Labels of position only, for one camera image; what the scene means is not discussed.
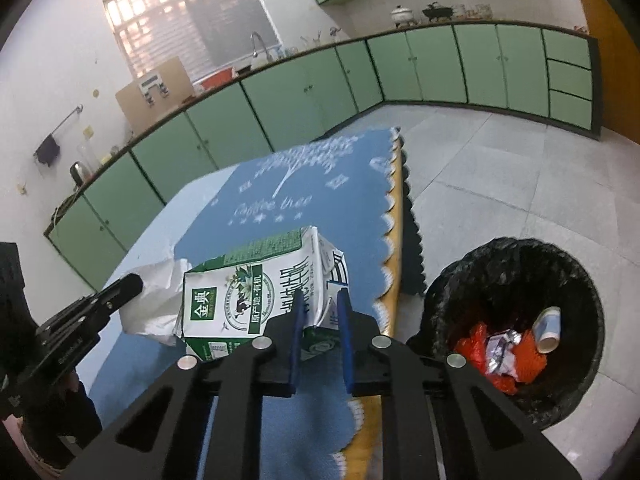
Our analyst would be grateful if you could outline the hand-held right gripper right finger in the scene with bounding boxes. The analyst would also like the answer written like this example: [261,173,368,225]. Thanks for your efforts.
[336,287,583,480]

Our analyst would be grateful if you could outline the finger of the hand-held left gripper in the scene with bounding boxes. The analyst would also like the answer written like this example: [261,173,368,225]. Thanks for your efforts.
[35,273,145,342]

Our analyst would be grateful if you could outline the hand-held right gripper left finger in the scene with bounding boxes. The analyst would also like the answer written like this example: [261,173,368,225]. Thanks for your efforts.
[65,287,306,480]

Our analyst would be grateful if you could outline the white plastic bag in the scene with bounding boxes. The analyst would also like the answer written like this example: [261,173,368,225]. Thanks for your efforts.
[119,258,193,347]

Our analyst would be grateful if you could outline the green white milk carton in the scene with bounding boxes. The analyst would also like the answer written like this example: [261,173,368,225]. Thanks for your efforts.
[175,226,348,363]

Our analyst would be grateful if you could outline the black-lined trash bin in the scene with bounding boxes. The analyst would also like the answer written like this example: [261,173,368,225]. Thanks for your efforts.
[422,239,606,432]

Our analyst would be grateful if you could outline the red plastic bag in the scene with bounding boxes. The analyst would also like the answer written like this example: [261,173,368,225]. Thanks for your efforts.
[454,322,518,395]

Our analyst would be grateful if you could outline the person's left forearm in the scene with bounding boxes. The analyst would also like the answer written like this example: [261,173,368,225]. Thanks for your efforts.
[0,377,103,478]

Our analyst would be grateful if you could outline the blue printed table mat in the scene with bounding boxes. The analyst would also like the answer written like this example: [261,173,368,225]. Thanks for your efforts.
[172,127,403,480]

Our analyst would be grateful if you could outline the crumpled silver wrapper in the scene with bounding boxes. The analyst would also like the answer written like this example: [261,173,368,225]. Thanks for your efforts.
[486,330,523,377]

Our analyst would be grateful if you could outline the dark hanging towel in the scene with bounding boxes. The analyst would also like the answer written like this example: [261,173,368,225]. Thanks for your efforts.
[33,135,62,167]

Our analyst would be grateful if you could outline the orange ribbed wrapper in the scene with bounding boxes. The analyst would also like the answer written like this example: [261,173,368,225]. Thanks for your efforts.
[516,332,547,378]

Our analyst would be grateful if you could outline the cardboard box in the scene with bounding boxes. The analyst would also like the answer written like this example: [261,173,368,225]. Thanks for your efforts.
[115,56,196,137]

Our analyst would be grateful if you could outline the blue white paper cup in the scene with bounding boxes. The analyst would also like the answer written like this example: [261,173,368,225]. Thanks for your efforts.
[531,306,562,354]

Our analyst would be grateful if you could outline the green base cabinets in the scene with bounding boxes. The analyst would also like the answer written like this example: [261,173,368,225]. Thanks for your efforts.
[44,20,601,292]

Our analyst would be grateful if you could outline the red basin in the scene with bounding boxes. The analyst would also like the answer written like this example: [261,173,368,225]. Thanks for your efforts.
[200,67,236,92]

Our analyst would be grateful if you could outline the window with blinds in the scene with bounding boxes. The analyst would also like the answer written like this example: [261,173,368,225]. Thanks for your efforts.
[102,0,279,82]

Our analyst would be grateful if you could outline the metal faucet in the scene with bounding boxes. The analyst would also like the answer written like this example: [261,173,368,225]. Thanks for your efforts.
[248,31,271,62]

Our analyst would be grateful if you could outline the row of small bottles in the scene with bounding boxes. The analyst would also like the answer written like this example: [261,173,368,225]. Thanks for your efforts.
[455,3,494,21]

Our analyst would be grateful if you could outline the closed wooden door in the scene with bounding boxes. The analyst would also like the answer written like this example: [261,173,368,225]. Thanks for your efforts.
[569,0,640,147]

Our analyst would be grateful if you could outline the wall towel rail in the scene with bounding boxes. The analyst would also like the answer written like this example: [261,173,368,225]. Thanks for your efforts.
[35,104,84,158]

